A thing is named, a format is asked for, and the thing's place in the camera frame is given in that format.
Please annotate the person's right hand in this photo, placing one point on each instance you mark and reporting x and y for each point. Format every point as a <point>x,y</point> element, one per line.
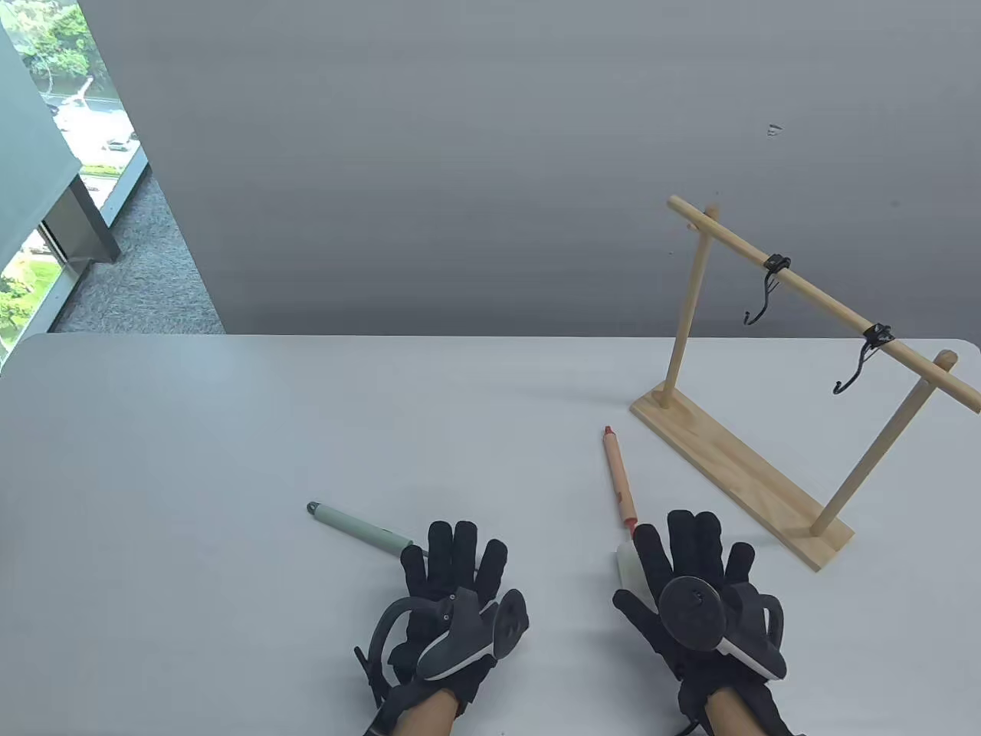
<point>690,544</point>

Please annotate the person's left hand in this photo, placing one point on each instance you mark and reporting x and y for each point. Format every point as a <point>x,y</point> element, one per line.
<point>452,552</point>

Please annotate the black s-hook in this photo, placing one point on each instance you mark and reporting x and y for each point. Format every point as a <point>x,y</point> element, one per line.
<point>878,334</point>
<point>777,263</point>

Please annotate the person's left forearm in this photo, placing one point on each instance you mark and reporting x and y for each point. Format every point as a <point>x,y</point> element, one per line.
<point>429,717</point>

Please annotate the person's right forearm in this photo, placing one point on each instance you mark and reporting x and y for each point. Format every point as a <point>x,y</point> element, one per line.
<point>728,717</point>

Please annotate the dark grey hand controller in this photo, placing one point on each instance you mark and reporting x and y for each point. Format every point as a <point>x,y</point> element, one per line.
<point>460,644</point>
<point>690,613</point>

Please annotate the wooden hanging rack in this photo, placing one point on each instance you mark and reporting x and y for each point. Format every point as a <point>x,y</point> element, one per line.
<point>736,460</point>

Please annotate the glass window with grey frame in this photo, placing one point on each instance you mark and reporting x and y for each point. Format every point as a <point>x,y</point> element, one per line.
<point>77,100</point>

